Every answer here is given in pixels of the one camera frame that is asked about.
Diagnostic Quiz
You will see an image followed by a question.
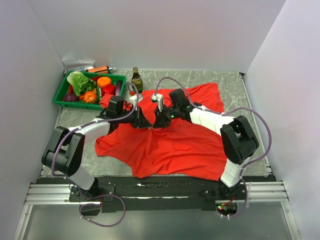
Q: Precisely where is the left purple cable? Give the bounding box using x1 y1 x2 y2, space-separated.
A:
51 82 141 228

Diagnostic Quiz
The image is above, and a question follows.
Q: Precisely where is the green plastic basket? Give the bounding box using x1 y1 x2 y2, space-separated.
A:
53 71 127 111

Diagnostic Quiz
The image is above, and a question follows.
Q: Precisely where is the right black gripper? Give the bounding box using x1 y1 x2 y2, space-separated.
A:
152 103 180 129

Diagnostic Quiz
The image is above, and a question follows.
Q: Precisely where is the red toy chili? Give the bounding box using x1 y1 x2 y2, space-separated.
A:
68 85 74 94

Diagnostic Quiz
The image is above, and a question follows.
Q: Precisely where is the green glass bottle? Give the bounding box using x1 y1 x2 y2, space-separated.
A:
131 67 144 94

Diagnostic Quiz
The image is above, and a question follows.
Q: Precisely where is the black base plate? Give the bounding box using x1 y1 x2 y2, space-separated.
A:
36 175 276 216

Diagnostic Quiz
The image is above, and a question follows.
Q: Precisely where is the orange black tube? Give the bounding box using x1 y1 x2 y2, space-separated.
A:
85 65 116 74

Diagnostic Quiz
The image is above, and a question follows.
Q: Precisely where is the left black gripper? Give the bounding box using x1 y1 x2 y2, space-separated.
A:
117 106 152 129

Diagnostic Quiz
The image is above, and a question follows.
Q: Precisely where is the purple toy eggplant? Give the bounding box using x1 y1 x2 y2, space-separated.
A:
115 80 123 96

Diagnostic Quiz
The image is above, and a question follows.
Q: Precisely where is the toy orange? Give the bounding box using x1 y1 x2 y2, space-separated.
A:
97 76 112 89

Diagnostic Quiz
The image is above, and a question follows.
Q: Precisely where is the purple cable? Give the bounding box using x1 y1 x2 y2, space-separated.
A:
51 82 141 228
154 76 273 219

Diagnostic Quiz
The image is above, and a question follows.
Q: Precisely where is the toy lettuce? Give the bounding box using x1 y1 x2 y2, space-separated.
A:
66 71 96 97

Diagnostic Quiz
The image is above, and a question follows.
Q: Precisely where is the crumpled white packet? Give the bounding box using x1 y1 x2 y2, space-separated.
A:
62 59 95 74

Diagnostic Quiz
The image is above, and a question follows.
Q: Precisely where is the purple toy onion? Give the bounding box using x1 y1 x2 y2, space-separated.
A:
62 93 79 102

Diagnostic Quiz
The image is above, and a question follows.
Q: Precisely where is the red t-shirt garment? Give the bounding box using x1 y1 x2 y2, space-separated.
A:
94 82 228 181

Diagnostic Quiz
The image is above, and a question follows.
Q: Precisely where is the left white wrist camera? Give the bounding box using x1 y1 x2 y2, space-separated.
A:
128 94 139 106

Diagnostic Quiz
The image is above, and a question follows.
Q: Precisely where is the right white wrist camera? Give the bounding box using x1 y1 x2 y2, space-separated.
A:
151 93 164 112

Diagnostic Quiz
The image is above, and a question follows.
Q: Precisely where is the aluminium rail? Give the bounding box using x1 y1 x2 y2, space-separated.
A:
24 181 289 205

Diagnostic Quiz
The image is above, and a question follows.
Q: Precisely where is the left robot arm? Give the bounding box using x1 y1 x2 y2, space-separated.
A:
41 94 151 201

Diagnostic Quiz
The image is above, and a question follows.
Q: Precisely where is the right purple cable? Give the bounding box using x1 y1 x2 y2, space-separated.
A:
154 76 273 219

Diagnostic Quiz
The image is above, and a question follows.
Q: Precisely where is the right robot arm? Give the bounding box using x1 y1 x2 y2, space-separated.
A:
151 88 259 200

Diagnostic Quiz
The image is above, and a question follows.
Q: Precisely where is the red toy pepper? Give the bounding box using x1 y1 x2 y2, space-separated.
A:
101 84 117 96

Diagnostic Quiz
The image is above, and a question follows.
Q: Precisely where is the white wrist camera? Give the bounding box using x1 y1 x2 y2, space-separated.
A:
128 94 139 106
151 93 164 112

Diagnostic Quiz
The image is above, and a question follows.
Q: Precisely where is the orange toy pumpkin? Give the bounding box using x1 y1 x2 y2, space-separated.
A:
79 91 98 104

